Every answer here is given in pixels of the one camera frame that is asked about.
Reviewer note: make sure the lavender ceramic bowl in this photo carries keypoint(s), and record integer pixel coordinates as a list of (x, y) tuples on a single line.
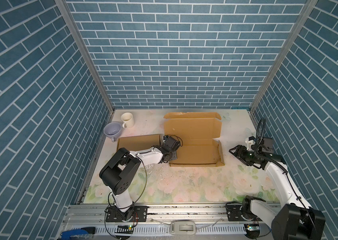
[(113, 131)]

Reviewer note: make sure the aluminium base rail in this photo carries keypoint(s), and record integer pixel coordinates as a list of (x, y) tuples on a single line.
[(153, 222)]

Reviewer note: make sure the aluminium corner post left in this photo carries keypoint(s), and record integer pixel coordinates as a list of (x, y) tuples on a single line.
[(69, 20)]

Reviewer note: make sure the grey plastic clamp handle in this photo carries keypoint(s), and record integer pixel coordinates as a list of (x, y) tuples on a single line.
[(183, 228)]

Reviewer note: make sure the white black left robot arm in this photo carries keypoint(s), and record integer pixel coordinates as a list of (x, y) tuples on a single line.
[(121, 169)]

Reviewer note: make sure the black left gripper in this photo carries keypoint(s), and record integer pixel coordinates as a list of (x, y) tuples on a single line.
[(174, 156)]

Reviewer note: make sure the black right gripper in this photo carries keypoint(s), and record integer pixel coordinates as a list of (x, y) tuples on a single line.
[(240, 149)]

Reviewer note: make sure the aluminium corner post right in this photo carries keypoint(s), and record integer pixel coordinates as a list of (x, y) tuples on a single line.
[(302, 18)]

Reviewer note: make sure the aluminium corner post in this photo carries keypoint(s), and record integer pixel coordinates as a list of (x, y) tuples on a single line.
[(302, 18), (69, 20)]

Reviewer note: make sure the brown cardboard box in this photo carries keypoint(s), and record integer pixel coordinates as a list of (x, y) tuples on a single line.
[(139, 143), (199, 133)]

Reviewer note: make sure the blue black tool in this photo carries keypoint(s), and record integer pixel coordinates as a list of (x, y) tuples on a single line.
[(78, 234)]

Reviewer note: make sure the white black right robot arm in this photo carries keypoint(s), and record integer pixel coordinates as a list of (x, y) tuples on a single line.
[(297, 219)]

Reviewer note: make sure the cream ceramic mug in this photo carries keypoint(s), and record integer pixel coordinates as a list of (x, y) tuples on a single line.
[(128, 120)]

